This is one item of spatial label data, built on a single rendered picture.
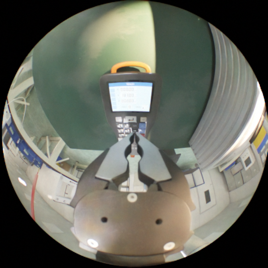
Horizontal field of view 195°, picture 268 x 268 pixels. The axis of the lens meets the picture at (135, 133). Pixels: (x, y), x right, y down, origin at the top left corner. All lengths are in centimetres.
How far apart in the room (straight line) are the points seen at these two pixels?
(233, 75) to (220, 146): 13
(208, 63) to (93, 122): 28
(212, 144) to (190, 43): 19
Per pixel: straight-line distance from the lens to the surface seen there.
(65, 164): 442
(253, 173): 433
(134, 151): 20
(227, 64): 18
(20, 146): 255
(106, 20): 18
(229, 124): 16
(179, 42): 16
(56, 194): 213
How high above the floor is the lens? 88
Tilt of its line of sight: 46 degrees down
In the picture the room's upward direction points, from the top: 179 degrees counter-clockwise
